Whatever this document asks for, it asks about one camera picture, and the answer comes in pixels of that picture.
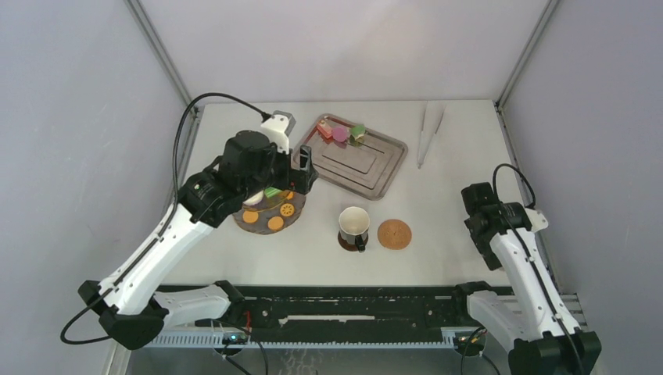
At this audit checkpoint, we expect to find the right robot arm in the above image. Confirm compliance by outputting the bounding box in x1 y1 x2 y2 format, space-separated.
451 182 602 374

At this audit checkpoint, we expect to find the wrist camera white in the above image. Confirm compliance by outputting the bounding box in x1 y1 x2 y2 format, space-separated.
260 110 296 155
525 208 549 233

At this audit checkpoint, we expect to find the green round cake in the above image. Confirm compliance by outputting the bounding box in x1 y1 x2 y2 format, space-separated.
348 124 366 147

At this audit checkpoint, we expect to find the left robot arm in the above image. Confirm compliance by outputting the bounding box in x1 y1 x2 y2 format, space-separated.
78 130 317 350

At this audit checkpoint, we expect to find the left black cable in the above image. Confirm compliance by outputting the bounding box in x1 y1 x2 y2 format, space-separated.
59 92 273 346

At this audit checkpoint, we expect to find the dark brown round coaster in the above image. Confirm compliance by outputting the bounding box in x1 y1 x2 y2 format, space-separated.
337 231 369 253

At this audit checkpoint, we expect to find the pink round cake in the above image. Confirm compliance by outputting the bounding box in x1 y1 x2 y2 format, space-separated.
331 126 349 144

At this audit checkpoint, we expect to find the white frosted donut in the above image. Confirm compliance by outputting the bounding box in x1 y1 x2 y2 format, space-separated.
242 190 264 206

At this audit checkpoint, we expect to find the orange lotus-pattern biscuit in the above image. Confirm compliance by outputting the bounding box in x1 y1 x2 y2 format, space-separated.
279 203 296 217

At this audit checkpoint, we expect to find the light wooden round coaster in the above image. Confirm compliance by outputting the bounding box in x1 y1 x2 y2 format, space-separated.
377 219 413 250

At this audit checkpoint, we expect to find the three-tier glass dessert stand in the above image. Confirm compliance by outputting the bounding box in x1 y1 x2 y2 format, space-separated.
232 190 306 235

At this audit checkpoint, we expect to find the orange round biscuit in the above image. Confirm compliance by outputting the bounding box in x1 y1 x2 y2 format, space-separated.
267 216 285 232
242 211 260 224

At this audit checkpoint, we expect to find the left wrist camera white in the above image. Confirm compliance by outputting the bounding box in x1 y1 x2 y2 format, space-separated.
260 110 296 155

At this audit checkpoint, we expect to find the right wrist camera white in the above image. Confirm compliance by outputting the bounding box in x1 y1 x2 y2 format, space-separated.
525 208 549 233

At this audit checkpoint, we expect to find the black mug white inside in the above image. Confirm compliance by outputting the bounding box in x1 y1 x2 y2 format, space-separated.
339 206 371 235

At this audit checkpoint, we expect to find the metal serving tray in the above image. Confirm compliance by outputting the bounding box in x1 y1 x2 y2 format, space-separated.
299 113 408 201

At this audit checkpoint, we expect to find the pink red cake slice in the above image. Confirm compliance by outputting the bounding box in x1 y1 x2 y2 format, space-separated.
316 120 333 141

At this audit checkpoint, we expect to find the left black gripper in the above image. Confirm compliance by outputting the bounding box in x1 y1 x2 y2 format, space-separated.
240 138 317 201

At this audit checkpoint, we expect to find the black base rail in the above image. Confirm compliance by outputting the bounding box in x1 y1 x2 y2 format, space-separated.
194 284 504 330

